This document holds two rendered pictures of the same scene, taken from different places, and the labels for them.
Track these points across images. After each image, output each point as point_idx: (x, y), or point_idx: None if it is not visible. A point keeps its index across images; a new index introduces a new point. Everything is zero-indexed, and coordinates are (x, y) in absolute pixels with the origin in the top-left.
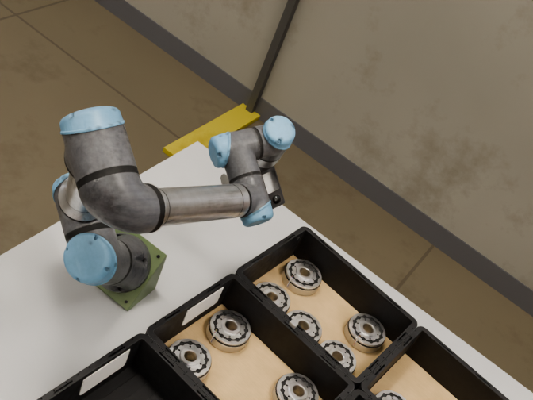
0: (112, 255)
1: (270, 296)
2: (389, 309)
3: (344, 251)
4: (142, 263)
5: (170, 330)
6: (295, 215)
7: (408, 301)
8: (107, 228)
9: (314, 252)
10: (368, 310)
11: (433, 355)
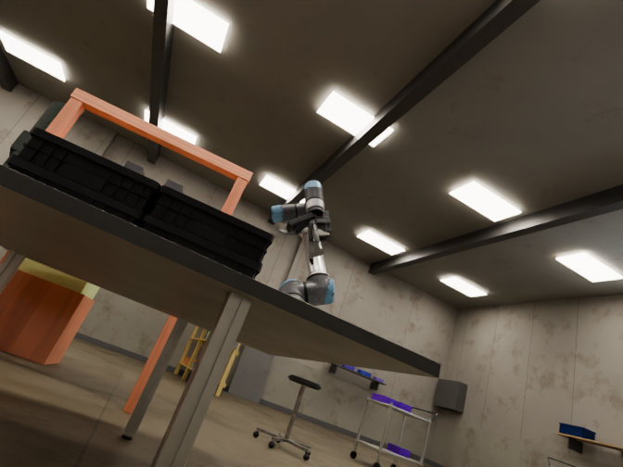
0: (286, 280)
1: None
2: (183, 201)
3: (246, 275)
4: None
5: None
6: (314, 307)
7: (147, 231)
8: (302, 282)
9: (251, 239)
10: (188, 220)
11: (133, 185)
